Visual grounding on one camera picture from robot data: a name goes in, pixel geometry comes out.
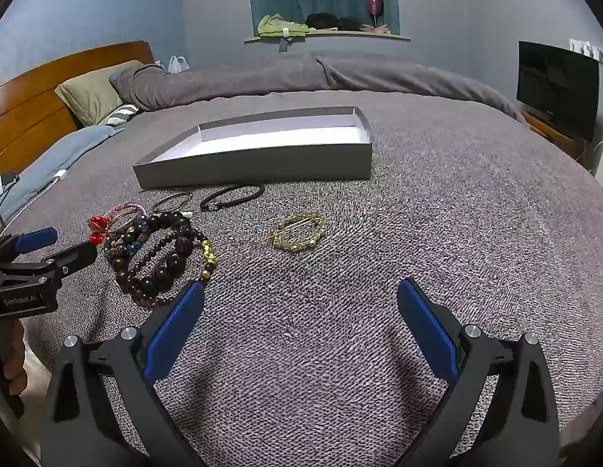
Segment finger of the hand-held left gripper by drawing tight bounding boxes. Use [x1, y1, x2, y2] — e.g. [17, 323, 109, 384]
[0, 241, 98, 284]
[0, 227, 59, 256]

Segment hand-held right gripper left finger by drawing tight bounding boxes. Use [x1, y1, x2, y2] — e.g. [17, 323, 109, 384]
[41, 279, 207, 467]

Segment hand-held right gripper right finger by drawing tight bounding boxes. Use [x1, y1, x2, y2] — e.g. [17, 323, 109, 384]
[396, 277, 562, 467]

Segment gold ornament with red beads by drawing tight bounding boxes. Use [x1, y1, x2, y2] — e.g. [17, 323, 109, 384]
[88, 214, 111, 246]

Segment pink cord bracelet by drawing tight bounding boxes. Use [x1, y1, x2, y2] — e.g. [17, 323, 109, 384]
[107, 203, 149, 234]

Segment silver bangle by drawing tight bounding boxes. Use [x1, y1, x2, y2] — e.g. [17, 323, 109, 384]
[153, 192, 195, 213]

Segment round gold hair clip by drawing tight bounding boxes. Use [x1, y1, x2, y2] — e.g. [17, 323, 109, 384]
[255, 211, 327, 254]

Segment black twisted rope bracelet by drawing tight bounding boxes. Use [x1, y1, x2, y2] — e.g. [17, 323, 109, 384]
[200, 184, 265, 212]

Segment shallow grey cardboard box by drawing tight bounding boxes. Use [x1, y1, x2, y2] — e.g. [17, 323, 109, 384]
[132, 105, 373, 190]

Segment person's left hand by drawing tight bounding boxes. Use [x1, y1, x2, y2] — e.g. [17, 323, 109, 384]
[2, 321, 30, 398]

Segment blue blanket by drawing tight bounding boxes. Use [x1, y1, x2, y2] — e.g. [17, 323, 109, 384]
[0, 125, 125, 225]

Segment grey bedspread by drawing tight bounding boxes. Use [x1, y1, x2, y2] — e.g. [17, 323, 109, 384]
[0, 92, 603, 467]

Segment wooden headboard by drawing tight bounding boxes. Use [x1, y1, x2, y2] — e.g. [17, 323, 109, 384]
[0, 41, 156, 181]

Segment striped pillow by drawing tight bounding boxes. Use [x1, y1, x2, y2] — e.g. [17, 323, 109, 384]
[99, 103, 141, 127]

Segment green pillow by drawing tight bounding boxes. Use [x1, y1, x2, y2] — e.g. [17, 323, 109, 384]
[55, 60, 145, 127]

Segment wooden television stand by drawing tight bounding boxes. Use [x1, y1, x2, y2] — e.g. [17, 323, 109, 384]
[520, 111, 592, 162]

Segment folded grey duvet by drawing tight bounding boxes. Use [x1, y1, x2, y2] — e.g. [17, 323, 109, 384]
[109, 53, 522, 118]

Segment black television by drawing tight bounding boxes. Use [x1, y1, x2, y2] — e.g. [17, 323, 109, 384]
[517, 40, 601, 142]

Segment green cloth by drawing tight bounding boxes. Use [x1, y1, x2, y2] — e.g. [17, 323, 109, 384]
[257, 14, 310, 38]

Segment wooden window sill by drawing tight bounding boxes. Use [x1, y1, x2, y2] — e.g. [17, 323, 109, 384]
[244, 30, 411, 44]

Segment black cloth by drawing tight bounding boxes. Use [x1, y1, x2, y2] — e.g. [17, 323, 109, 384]
[305, 12, 339, 31]

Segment large dark bead bracelet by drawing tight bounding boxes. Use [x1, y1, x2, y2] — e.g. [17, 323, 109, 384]
[115, 211, 198, 296]

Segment white charger with cable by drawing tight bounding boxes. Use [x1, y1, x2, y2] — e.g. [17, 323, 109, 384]
[37, 169, 69, 196]

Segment blue bead bracelet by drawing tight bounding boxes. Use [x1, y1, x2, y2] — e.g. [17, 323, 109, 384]
[104, 216, 153, 260]

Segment dark bead bracelet gold charm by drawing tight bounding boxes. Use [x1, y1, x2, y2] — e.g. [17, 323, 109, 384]
[128, 231, 218, 308]

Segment white wall hooks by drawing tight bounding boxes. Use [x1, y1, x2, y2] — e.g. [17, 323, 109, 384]
[569, 37, 603, 65]

